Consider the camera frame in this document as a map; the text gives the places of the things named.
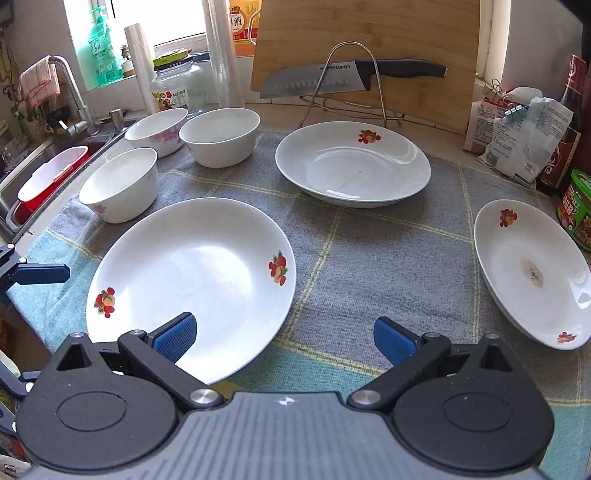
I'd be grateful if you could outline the glass jar with green lid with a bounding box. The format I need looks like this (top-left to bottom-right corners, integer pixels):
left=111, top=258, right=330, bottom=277
left=151, top=50, right=208, bottom=114

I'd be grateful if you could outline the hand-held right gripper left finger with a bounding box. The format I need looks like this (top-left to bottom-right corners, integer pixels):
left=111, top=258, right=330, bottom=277
left=55, top=311, right=227, bottom=414

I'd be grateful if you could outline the sauce jar with green lid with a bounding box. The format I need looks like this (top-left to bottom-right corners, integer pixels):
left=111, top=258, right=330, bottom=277
left=556, top=169, right=591, bottom=252

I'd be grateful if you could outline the steel faucet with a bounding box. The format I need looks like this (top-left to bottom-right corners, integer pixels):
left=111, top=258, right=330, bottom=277
left=46, top=55, right=127, bottom=137

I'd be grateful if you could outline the steel wire rack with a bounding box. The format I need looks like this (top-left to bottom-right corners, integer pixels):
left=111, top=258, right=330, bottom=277
left=299, top=41, right=403, bottom=127

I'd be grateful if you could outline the dark soy sauce bottle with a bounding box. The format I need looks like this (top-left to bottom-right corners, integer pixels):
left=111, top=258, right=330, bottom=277
left=536, top=54, right=589, bottom=197

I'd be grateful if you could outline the kitchen knife with black handle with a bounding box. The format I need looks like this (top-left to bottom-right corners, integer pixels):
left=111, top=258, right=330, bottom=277
left=259, top=58, right=448, bottom=99

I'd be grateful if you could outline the small potted plant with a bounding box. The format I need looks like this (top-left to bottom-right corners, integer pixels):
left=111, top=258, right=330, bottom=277
left=119, top=45, right=137, bottom=77

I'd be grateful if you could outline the yellow cooking wine bottle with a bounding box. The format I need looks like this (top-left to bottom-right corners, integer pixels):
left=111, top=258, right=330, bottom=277
left=229, top=0, right=264, bottom=58

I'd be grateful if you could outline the white bowl with pink flowers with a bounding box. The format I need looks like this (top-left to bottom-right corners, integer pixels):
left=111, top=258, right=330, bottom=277
left=78, top=148, right=159, bottom=224
left=124, top=108, right=189, bottom=158
left=178, top=107, right=262, bottom=169

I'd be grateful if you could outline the bamboo cutting board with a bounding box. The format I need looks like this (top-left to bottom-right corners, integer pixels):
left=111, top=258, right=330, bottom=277
left=250, top=0, right=481, bottom=136

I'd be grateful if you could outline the white plastic wrap roll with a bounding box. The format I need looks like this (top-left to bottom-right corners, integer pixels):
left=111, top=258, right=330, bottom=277
left=124, top=23, right=160, bottom=114

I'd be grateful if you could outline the pink checked rag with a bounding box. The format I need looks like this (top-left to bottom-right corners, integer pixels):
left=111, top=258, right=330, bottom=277
left=18, top=56, right=61, bottom=107

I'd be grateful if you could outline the white plastic food packet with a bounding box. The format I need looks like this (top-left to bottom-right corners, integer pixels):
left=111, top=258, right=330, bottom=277
left=478, top=96, right=574, bottom=182

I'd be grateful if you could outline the red and white basin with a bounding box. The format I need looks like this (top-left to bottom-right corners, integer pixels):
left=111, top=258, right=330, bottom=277
left=17, top=146, right=89, bottom=217

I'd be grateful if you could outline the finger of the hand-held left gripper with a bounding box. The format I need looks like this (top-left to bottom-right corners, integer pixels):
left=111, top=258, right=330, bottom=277
left=0, top=353, right=37, bottom=400
left=0, top=244, right=71, bottom=296

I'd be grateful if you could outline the green dish soap bottle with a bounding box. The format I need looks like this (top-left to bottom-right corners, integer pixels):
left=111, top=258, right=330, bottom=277
left=87, top=6, right=124, bottom=86

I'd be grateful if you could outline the white plate with fruit print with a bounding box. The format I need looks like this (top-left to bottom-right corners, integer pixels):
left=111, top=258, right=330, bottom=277
left=275, top=121, right=432, bottom=208
left=474, top=199, right=591, bottom=350
left=86, top=198, right=297, bottom=386

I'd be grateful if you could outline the grey checked cloth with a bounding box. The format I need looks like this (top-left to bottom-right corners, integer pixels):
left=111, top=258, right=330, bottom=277
left=9, top=129, right=591, bottom=480

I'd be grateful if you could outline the red and white food packet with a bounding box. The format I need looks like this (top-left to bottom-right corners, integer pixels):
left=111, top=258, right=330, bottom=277
left=463, top=87, right=532, bottom=155

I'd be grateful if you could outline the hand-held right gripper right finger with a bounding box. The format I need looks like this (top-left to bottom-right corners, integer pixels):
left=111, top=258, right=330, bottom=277
left=346, top=316, right=513, bottom=411

